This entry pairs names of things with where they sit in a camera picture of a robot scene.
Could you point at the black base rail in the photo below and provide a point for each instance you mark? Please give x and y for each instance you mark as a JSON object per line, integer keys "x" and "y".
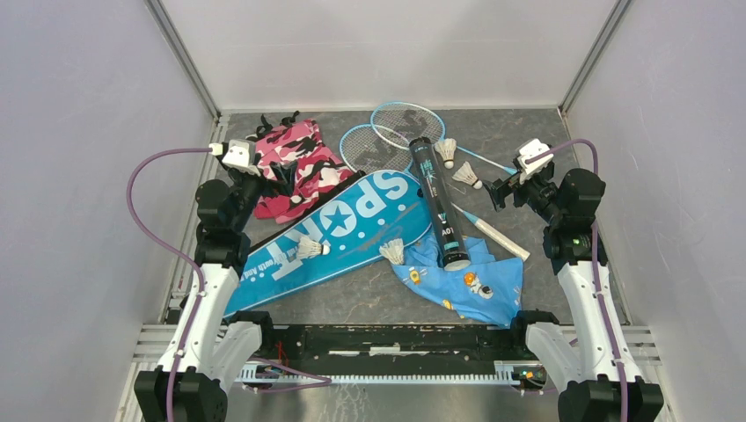
{"x": 415, "y": 354}

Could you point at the black shuttlecock tube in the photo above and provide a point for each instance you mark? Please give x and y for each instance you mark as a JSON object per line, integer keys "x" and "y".
{"x": 448, "y": 234}

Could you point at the rear blue badminton racket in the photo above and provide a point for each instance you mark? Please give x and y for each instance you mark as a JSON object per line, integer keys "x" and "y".
{"x": 397, "y": 123}

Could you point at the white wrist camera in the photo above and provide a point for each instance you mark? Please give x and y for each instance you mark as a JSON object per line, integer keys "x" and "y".
{"x": 536, "y": 157}
{"x": 237, "y": 155}

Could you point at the shuttlecock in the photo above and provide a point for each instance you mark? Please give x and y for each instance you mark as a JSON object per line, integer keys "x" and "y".
{"x": 310, "y": 248}
{"x": 465, "y": 174}
{"x": 446, "y": 149}
{"x": 393, "y": 251}

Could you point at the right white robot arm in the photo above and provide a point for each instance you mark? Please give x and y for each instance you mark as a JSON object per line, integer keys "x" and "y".
{"x": 597, "y": 378}

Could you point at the blue astronaut print cloth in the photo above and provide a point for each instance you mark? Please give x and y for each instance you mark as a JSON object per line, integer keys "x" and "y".
{"x": 488, "y": 290}

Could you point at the blue sport racket bag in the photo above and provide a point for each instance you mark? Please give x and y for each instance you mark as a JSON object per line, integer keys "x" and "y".
{"x": 377, "y": 208}

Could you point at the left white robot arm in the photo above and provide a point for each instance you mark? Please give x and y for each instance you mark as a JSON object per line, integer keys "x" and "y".
{"x": 192, "y": 378}

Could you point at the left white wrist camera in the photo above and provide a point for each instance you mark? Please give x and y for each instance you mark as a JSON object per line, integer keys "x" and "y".
{"x": 237, "y": 155}

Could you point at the pink camouflage shorts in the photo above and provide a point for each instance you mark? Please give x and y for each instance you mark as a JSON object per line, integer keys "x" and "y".
{"x": 319, "y": 171}

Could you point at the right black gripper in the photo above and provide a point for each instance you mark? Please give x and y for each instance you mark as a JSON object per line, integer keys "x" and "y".
{"x": 499, "y": 189}

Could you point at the blue badminton racket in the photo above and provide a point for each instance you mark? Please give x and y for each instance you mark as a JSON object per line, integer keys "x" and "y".
{"x": 397, "y": 123}
{"x": 363, "y": 150}

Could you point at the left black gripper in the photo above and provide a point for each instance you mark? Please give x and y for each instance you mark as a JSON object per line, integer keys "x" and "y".
{"x": 285, "y": 171}

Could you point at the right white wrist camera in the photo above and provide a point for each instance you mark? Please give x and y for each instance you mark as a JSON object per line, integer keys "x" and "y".
{"x": 536, "y": 157}

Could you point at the front blue badminton racket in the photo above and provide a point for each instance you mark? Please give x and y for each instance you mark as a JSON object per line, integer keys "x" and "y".
{"x": 363, "y": 150}

